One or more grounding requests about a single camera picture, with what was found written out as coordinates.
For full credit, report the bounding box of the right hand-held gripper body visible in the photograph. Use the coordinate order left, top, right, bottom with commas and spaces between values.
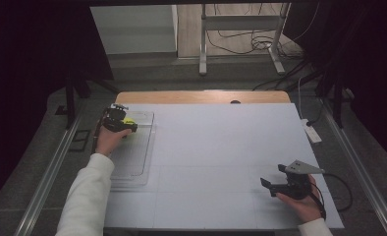
269, 159, 326, 202

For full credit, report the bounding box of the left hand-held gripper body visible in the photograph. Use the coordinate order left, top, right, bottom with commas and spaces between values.
102, 103, 131, 134

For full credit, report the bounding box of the clear plastic tray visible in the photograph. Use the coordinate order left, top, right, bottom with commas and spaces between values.
108, 110, 157, 191

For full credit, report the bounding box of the person's right hand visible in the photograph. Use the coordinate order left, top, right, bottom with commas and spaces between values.
275, 174, 324, 224

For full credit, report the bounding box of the person's left hand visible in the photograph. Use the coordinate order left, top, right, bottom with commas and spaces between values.
94, 125, 133, 158

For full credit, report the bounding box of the white power strip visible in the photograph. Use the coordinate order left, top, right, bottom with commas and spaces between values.
301, 118, 323, 145

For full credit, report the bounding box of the black metal stand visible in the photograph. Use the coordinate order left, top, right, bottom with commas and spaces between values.
55, 70, 119, 130
288, 70, 347, 130

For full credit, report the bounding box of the white board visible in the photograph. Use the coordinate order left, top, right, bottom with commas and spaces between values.
103, 102, 345, 230

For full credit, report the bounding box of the wooden table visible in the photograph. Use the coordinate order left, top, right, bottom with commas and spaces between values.
115, 90, 292, 105

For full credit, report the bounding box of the white cabinet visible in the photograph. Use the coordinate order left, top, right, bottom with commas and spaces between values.
89, 4, 179, 55

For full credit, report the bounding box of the dark curtain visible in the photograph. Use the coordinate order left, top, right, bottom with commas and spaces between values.
284, 0, 387, 171
0, 0, 115, 210

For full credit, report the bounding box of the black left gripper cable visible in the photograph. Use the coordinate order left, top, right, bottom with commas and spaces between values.
90, 108, 110, 155

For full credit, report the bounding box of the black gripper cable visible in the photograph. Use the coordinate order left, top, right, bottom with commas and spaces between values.
308, 172, 354, 221
90, 108, 110, 155

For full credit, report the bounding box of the black floor frame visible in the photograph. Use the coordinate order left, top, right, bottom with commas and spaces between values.
68, 129, 92, 152

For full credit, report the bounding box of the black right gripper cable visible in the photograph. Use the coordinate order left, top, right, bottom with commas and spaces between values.
308, 172, 354, 221

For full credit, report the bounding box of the black plug cable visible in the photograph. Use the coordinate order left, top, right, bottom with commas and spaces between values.
305, 102, 325, 128

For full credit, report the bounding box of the aluminium rail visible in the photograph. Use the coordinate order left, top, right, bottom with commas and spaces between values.
321, 97, 387, 236
14, 117, 82, 236

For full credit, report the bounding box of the white power cable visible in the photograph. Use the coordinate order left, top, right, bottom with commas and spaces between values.
297, 77, 306, 121

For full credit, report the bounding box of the tangle of black cables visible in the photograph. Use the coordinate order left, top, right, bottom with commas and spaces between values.
205, 3, 305, 61

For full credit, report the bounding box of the white metal desk frame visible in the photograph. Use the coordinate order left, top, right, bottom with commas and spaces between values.
198, 3, 292, 77

